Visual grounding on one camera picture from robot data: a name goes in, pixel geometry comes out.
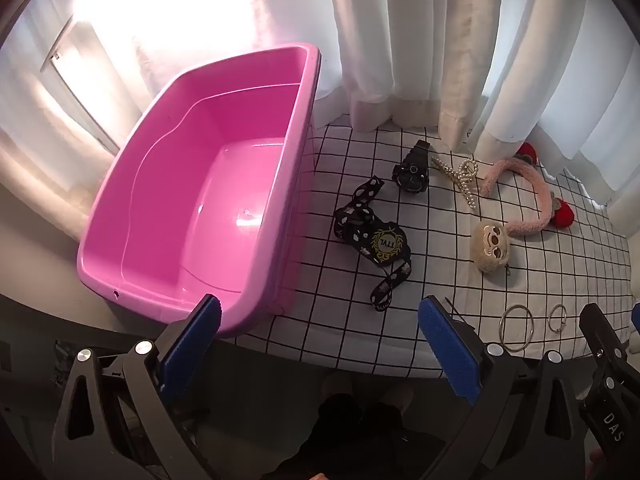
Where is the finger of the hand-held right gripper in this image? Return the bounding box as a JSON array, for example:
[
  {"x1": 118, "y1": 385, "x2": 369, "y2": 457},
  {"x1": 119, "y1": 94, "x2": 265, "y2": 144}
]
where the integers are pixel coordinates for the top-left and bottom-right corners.
[{"x1": 579, "y1": 302, "x2": 640, "y2": 461}]

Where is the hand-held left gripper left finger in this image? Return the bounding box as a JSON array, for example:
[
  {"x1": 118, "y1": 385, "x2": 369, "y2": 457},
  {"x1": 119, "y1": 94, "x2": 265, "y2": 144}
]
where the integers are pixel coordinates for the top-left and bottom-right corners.
[{"x1": 50, "y1": 292, "x2": 223, "y2": 480}]

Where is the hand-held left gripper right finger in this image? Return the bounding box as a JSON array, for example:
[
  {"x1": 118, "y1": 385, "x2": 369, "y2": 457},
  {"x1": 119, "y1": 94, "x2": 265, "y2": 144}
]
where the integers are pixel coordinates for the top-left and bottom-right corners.
[{"x1": 417, "y1": 295, "x2": 586, "y2": 480}]

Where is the beige sloth plush keychain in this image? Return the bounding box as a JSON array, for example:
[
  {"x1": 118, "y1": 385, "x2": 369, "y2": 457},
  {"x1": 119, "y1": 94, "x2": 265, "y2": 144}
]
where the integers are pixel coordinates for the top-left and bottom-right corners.
[{"x1": 472, "y1": 220, "x2": 513, "y2": 277}]

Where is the black patterned lanyard with badge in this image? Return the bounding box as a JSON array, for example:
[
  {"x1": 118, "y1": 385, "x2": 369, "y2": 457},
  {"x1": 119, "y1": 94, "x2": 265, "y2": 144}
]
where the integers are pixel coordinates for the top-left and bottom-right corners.
[{"x1": 333, "y1": 176, "x2": 413, "y2": 312}]

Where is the pink plastic tub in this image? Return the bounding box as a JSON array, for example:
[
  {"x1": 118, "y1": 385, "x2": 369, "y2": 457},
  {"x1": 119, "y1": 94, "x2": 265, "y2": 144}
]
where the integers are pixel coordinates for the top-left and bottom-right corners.
[{"x1": 76, "y1": 42, "x2": 322, "y2": 338}]

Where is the large silver bangle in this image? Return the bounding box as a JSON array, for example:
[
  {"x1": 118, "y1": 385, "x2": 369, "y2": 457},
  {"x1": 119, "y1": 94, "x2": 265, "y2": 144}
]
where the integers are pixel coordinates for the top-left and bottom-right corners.
[{"x1": 498, "y1": 305, "x2": 537, "y2": 353}]

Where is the white grid tablecloth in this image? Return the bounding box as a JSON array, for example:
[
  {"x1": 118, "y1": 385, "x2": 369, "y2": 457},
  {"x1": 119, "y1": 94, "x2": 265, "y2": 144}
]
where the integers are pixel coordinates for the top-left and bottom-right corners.
[{"x1": 220, "y1": 122, "x2": 636, "y2": 376}]

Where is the pink fuzzy headband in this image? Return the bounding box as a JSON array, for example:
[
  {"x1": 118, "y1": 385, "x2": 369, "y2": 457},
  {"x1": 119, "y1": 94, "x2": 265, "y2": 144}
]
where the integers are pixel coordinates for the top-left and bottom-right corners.
[{"x1": 479, "y1": 142, "x2": 576, "y2": 238}]

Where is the pearl hair claw clip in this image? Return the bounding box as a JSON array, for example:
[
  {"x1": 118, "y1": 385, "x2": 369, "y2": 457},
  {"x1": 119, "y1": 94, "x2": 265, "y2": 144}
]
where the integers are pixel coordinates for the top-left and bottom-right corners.
[{"x1": 431, "y1": 156, "x2": 480, "y2": 209}]

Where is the black wrist watch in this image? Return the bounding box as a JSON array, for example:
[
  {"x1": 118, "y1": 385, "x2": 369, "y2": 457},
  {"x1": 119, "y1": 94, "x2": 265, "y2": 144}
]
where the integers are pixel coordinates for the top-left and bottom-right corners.
[{"x1": 391, "y1": 140, "x2": 432, "y2": 196}]

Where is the thick white curtain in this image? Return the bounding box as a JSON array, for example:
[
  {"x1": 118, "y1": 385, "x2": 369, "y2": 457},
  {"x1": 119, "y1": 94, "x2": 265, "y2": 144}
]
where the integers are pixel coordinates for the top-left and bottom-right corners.
[{"x1": 325, "y1": 0, "x2": 640, "y2": 211}]

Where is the sheer white curtain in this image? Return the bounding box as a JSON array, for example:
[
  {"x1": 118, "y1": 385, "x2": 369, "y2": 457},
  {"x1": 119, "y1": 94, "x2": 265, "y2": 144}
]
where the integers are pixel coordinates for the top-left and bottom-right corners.
[{"x1": 0, "y1": 0, "x2": 351, "y2": 201}]

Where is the white window frame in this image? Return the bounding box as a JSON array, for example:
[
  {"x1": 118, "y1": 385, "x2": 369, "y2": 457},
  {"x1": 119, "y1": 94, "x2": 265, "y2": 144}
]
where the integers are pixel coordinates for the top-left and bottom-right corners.
[{"x1": 42, "y1": 15, "x2": 121, "y2": 156}]

